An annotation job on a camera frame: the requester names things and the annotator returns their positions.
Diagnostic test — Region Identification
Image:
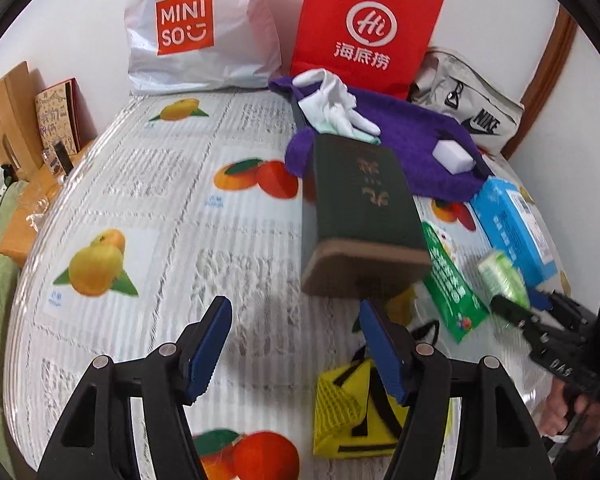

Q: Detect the green thread spool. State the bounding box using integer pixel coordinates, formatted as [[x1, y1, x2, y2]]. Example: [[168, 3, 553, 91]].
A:
[[477, 250, 531, 310]]

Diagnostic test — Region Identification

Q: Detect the green wet wipe packet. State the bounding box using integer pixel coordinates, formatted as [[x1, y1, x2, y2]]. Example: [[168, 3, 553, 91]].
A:
[[422, 222, 489, 344]]

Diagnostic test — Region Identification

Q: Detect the yellow mesh pouch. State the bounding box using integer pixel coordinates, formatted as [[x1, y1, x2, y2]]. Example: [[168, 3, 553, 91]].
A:
[[313, 346, 408, 460]]

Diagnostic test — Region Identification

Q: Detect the blue tissue pack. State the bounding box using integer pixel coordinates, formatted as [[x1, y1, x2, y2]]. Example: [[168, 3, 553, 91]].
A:
[[470, 177, 558, 287]]

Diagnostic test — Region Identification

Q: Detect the dark green box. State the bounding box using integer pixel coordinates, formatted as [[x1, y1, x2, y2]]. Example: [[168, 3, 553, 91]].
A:
[[300, 134, 431, 299]]

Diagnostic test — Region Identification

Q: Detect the person's right hand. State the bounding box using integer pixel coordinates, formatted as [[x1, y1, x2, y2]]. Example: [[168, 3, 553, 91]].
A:
[[538, 378, 600, 446]]

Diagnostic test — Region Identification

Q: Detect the fruit print tablecloth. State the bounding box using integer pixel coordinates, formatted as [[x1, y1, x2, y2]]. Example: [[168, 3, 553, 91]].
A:
[[2, 88, 571, 480]]

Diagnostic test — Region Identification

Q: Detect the purple fleece cloth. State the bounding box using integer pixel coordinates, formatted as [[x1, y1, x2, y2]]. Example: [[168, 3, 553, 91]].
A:
[[268, 75, 494, 204]]

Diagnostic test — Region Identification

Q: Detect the white sponge block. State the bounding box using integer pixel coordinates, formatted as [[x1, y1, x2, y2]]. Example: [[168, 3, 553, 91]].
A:
[[432, 140, 476, 174]]

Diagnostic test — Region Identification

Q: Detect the orange cardboard box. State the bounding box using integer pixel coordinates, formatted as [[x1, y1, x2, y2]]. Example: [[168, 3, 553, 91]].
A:
[[0, 165, 65, 269]]

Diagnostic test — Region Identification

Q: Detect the grey Nike waist bag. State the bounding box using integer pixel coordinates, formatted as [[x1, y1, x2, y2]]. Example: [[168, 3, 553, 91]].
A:
[[411, 47, 524, 154]]

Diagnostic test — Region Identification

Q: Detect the patterned brown notebook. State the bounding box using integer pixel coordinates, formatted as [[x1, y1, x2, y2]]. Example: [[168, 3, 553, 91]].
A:
[[34, 78, 81, 155]]

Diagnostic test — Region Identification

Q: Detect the wooden headboard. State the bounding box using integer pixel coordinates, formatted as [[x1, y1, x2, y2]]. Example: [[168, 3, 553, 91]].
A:
[[0, 61, 43, 181]]

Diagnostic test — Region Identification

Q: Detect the red Haidilao paper bag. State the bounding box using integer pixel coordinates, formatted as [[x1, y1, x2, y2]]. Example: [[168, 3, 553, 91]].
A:
[[290, 0, 444, 99]]

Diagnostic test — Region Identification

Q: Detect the white Miniso plastic bag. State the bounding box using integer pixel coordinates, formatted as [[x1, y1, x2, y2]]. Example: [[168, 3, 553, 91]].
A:
[[124, 0, 282, 96]]

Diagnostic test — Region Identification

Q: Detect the brown wooden door frame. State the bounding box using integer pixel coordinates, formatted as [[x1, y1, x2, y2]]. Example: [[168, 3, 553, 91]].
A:
[[502, 6, 578, 159]]

